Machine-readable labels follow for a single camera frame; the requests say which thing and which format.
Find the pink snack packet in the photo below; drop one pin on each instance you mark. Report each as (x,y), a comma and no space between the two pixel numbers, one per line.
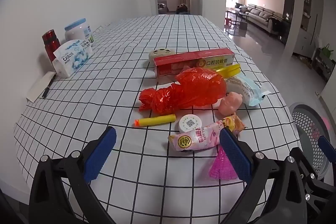
(197,138)

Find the green bag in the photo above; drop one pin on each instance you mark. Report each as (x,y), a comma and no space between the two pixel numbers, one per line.
(326,50)

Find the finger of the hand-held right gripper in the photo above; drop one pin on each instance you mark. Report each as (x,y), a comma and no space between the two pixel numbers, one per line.
(325,146)
(313,182)

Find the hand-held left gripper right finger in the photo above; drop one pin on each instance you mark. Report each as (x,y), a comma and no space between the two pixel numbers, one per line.
(235,155)

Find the tall shelf cabinet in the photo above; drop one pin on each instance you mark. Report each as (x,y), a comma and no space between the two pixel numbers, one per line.
(305,16)

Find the beige holder with holes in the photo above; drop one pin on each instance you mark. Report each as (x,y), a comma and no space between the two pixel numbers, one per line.
(160,54)

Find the small orange wrapper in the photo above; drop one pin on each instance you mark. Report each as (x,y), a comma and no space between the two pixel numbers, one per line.
(239,124)

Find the white and blue wipes packet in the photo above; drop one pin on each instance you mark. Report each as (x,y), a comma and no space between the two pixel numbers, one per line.
(246,87)

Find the red stool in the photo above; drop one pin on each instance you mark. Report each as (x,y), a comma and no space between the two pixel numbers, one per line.
(227,22)

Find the white checked tablecloth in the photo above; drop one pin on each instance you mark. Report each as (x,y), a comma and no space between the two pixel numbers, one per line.
(131,37)

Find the black pen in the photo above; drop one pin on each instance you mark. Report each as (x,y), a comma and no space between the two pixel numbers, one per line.
(46,91)

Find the pink rubber toy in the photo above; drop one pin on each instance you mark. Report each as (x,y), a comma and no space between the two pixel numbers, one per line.
(231,104)

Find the pink mesh net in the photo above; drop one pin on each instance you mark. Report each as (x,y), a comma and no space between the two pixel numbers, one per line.
(221,169)

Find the white and blue tissue pack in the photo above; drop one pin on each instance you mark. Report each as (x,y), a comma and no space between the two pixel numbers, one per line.
(71,56)

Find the dark armchair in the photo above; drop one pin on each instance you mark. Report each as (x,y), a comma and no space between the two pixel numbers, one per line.
(277,26)

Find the dark bag on floor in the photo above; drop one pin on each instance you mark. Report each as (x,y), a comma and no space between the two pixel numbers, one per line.
(181,8)

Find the low coffee table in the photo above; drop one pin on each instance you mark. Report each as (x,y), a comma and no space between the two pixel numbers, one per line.
(236,12)

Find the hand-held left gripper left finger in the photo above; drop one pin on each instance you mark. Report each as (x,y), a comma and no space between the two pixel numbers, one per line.
(101,155)

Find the red toothpaste box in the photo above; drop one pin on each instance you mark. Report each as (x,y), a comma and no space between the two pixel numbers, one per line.
(183,62)

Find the grey sofa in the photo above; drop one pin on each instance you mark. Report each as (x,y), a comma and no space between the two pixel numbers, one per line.
(262,14)

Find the pile of clothes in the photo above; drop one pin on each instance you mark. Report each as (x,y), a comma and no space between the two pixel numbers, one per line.
(162,8)

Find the orange-red plastic bag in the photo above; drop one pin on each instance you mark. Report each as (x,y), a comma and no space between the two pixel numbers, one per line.
(189,90)

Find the red metal bottle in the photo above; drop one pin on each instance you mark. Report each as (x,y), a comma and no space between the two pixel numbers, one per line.
(51,45)

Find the grey mesh trash bin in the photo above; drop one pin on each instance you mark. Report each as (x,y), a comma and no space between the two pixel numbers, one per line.
(307,119)

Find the white round lid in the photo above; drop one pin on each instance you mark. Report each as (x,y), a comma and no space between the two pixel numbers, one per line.
(190,123)

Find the white jar with blue lid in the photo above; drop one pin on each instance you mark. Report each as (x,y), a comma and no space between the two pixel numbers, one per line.
(77,33)

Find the yellow foam dart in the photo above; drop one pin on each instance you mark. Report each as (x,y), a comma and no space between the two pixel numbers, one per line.
(157,120)

